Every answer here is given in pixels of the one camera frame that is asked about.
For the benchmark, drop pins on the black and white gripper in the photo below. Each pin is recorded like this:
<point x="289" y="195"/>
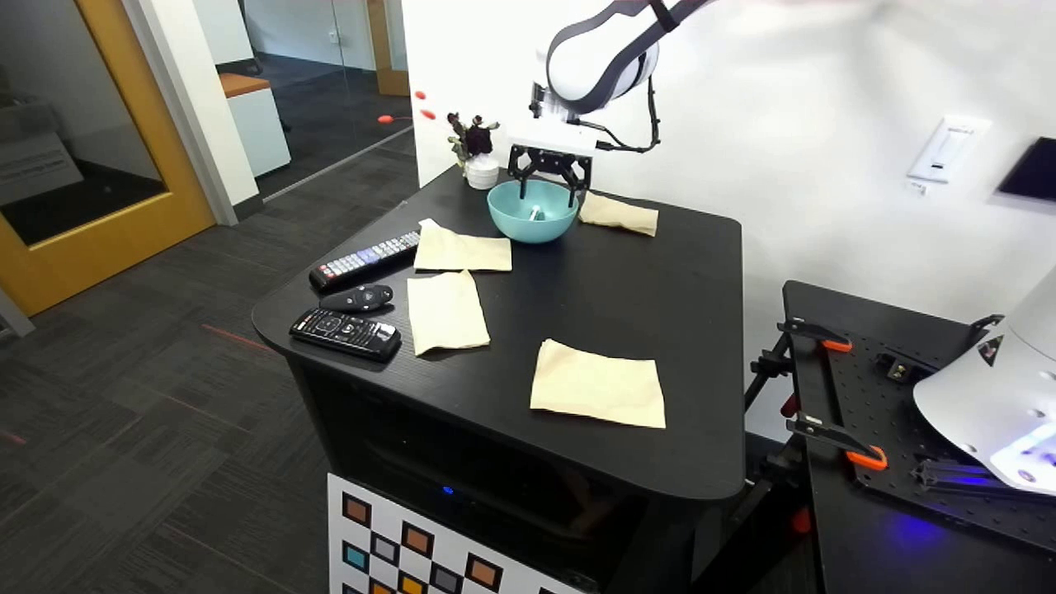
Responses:
<point x="548" y="148"/>

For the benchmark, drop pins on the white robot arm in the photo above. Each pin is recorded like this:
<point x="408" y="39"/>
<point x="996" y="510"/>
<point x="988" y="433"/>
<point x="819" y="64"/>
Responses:
<point x="580" y="74"/>

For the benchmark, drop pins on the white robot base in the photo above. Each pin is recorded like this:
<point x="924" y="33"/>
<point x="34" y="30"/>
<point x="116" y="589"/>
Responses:
<point x="996" y="402"/>

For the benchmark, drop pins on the teal bowl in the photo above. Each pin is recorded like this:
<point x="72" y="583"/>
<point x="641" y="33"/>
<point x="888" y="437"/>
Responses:
<point x="532" y="214"/>

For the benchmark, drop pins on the cream napkin by bowl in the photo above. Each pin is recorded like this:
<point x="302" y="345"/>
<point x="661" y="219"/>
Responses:
<point x="444" y="250"/>

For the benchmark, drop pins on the cream napkin near vase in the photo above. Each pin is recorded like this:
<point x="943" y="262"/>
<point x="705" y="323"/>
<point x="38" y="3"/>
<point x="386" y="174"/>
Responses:
<point x="608" y="214"/>

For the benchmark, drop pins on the white flower vase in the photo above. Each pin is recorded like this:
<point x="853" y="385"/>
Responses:
<point x="482" y="174"/>

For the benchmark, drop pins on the dark red flower bouquet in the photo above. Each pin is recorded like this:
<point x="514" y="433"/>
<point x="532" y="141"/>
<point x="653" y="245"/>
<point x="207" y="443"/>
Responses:
<point x="471" y="141"/>

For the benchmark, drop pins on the cream napkin by remotes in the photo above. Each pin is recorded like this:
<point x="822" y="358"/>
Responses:
<point x="448" y="311"/>

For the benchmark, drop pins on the long grey-button remote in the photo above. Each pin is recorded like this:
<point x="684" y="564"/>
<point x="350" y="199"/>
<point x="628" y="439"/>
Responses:
<point x="365" y="267"/>

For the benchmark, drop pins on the small black oval remote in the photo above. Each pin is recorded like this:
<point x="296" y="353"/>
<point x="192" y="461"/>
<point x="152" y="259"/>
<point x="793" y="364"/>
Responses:
<point x="367" y="300"/>

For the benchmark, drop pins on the cream napkin front of table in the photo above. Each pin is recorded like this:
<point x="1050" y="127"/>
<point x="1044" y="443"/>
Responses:
<point x="598" y="389"/>

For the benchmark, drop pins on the black remote control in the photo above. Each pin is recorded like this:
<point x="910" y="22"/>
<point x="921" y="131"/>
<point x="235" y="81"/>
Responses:
<point x="346" y="336"/>

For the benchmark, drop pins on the white cabinet wooden top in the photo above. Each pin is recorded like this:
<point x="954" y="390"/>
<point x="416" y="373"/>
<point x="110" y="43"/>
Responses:
<point x="258" y="119"/>

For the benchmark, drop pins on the colour checker calibration board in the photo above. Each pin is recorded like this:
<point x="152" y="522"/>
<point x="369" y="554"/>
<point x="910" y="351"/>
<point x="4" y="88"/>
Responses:
<point x="386" y="550"/>

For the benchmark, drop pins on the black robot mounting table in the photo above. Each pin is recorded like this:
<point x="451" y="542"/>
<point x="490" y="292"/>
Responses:
<point x="932" y="522"/>

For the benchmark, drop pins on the upper orange-handled clamp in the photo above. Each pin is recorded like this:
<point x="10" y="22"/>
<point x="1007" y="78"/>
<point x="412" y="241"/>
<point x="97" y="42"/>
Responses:
<point x="827" y="338"/>

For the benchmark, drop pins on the orange-handled clamp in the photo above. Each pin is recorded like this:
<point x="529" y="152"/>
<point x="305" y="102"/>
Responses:
<point x="855" y="450"/>
<point x="827" y="338"/>

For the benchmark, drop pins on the white wall switch plate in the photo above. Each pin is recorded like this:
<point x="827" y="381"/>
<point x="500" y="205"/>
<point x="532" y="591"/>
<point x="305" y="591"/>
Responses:
<point x="946" y="150"/>

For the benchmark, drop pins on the lower orange-handled clamp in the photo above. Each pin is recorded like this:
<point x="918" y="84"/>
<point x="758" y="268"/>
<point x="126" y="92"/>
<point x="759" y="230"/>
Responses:
<point x="855" y="450"/>

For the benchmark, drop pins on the yellow wooden door frame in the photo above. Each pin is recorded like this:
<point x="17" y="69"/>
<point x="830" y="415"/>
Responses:
<point x="94" y="176"/>

